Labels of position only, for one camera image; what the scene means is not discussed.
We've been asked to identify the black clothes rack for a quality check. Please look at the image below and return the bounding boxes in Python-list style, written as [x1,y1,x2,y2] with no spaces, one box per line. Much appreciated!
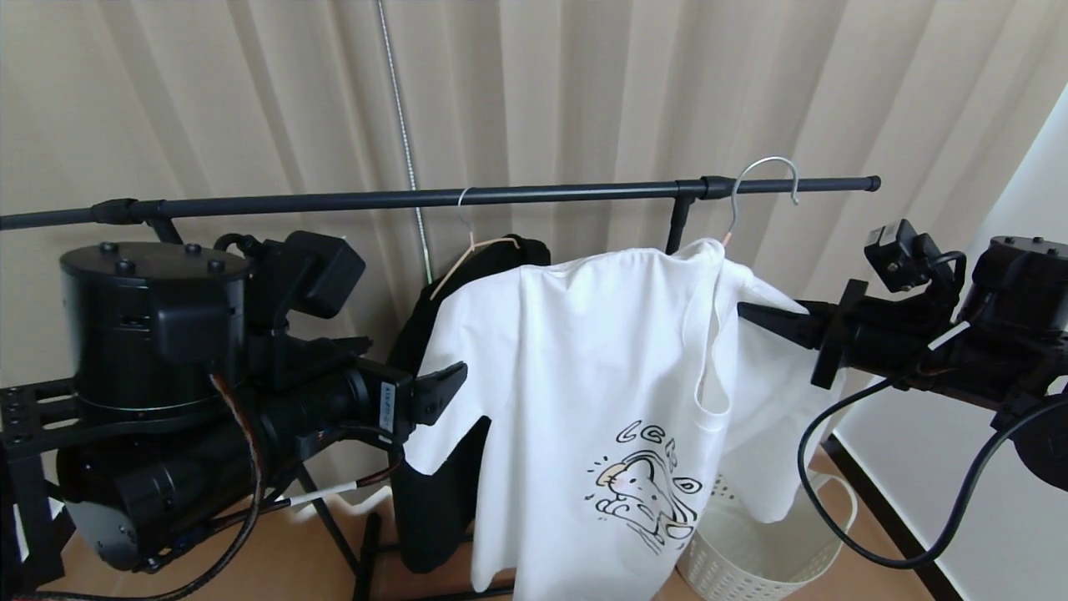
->
[0,175,881,601]

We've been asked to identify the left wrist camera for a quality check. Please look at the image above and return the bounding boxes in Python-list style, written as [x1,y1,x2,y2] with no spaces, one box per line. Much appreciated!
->
[246,231,368,393]

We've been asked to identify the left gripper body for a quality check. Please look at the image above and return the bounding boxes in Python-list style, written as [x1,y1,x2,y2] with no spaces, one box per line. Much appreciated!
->
[263,366,420,458]

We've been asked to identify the white garment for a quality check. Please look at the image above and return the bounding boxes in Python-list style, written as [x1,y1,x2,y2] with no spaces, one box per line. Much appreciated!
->
[403,239,845,601]

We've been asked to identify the pink clothes hanger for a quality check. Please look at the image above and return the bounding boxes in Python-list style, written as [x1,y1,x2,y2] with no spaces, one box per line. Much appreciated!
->
[722,156,800,247]
[430,187,522,301]

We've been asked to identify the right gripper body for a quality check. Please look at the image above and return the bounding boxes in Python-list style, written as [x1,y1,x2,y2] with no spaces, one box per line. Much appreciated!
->
[811,280,940,391]

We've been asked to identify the beige curtain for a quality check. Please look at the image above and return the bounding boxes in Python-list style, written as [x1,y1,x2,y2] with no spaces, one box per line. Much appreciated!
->
[0,0,1068,502]

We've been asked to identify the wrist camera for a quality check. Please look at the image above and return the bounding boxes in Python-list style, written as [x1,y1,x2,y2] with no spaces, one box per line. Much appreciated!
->
[864,220,969,293]
[246,231,368,393]

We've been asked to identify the black shorts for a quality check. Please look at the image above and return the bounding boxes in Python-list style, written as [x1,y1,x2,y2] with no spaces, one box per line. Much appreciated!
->
[388,236,552,575]

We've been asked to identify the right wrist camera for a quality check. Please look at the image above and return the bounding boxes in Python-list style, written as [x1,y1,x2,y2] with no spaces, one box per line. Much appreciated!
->
[864,220,969,293]

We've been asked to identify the white laundry basket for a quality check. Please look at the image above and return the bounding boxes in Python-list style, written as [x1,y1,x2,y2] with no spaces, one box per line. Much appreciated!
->
[676,472,859,601]

